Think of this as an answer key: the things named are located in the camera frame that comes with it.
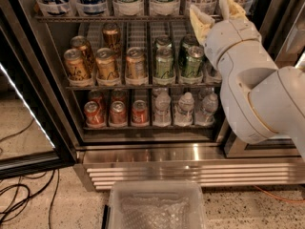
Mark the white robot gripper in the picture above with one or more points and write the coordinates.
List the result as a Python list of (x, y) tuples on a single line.
[(233, 34)]

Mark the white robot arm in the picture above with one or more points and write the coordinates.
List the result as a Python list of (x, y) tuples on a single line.
[(259, 99)]

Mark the green label bottle left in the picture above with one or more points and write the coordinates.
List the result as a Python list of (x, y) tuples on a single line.
[(128, 7)]

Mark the water bottle left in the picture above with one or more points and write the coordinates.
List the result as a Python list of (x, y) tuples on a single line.
[(162, 112)]

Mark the water bottle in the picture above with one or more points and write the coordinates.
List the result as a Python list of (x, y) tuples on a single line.
[(205, 109), (162, 112), (183, 110)]

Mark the water bottle right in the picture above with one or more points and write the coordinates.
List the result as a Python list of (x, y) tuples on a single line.
[(205, 109)]

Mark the water bottle middle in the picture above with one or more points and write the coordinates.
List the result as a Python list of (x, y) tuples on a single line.
[(183, 110)]

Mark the stainless steel fridge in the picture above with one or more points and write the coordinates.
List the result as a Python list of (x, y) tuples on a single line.
[(200, 90)]

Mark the open glass fridge door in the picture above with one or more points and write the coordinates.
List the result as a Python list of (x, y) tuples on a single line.
[(30, 140)]

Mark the green can back right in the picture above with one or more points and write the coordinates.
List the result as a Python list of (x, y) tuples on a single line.
[(186, 42)]

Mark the green can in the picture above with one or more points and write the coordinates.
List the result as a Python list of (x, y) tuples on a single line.
[(163, 72), (163, 41), (186, 42), (190, 64)]

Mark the green can front right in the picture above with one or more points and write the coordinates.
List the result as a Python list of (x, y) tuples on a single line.
[(190, 64)]

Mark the silver blue can front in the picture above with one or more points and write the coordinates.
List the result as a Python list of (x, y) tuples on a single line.
[(212, 75)]

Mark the green can back left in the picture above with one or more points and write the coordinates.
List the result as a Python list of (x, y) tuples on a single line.
[(163, 41)]

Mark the green can front left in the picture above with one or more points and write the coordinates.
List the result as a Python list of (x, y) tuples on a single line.
[(163, 72)]

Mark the gold can front right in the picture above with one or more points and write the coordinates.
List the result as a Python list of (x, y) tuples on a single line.
[(136, 72)]

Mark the gold can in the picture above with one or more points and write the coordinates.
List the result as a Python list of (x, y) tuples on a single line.
[(78, 71), (83, 44), (108, 73), (112, 35), (136, 72)]

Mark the gold can back middle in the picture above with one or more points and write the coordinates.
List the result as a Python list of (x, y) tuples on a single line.
[(112, 35)]

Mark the gold can front middle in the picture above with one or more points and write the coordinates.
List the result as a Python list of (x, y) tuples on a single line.
[(108, 73)]

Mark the red can front right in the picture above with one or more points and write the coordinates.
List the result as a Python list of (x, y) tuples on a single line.
[(140, 115)]

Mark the red can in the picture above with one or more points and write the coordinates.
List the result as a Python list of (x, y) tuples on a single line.
[(97, 96), (94, 115), (140, 115), (119, 95), (118, 114)]

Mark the red can back middle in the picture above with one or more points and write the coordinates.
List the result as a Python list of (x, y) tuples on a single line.
[(119, 95)]

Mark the gold can back left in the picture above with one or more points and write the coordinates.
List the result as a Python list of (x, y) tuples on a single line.
[(83, 44)]

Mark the red can front middle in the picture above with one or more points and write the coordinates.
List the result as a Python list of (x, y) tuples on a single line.
[(118, 114)]

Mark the red can back left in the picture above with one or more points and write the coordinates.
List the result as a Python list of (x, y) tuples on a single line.
[(97, 96)]

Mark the gold can front left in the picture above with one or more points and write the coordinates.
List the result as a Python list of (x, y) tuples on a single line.
[(78, 71)]

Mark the red can front left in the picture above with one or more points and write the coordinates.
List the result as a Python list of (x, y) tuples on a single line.
[(94, 115)]

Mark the clear plastic bin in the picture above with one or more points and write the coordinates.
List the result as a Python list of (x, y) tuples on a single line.
[(155, 204)]

